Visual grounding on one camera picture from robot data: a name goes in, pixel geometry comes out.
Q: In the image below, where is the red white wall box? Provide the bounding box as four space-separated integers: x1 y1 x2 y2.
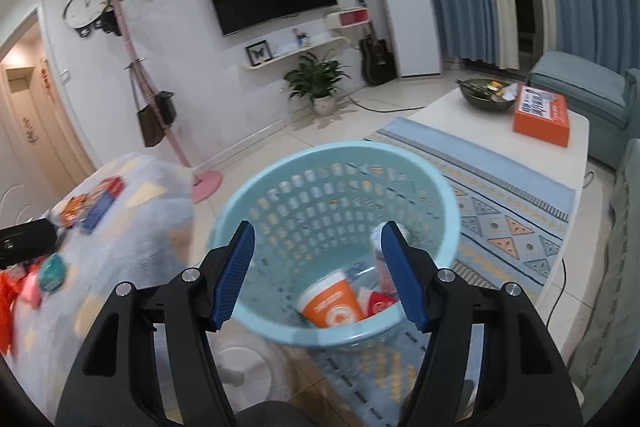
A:
326 6 370 30

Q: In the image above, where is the red white snack packet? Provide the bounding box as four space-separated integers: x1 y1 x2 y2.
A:
356 287 397 319

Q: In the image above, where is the orange plastic bag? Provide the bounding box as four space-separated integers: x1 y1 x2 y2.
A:
0 271 22 355

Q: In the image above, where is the orange paper cup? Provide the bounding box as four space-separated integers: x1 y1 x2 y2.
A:
296 270 364 329

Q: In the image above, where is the green potted plant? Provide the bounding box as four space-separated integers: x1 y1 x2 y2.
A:
283 52 350 117

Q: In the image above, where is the dark metal bowl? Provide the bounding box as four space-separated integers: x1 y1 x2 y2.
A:
457 78 518 113

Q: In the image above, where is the orange cardboard box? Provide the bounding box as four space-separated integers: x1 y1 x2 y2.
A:
513 86 570 147

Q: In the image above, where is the butterfly picture frame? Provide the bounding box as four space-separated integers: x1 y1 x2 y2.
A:
245 40 273 67

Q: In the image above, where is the brown hanging handbag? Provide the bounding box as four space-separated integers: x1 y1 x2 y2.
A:
128 64 165 148

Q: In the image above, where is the light blue plastic basket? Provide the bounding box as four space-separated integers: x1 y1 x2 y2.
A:
209 141 461 349

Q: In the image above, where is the blue red snack box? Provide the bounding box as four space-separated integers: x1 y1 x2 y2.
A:
58 176 125 234

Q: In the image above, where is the black acoustic guitar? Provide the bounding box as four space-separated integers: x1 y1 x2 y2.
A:
359 23 397 86

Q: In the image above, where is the pink clay packet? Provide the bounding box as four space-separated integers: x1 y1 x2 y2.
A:
18 267 42 309

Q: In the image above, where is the pink coat rack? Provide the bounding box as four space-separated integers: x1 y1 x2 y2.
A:
110 0 222 204

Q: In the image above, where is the teal sofa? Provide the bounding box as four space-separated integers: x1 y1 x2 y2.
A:
526 51 639 170

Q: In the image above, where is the blue patterned rug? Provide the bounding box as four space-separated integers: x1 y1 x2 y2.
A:
311 118 566 426

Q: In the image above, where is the black hanging bag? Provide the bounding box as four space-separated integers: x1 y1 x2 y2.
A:
154 90 177 127

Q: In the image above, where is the round wall clock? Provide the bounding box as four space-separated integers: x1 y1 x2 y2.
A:
62 0 110 38

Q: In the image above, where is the white coffee table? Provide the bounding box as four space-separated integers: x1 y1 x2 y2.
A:
410 90 589 299

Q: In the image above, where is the teal clay packet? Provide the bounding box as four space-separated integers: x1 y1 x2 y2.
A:
37 254 66 293

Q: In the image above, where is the white wavy lower shelf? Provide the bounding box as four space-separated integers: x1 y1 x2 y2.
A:
239 36 350 72

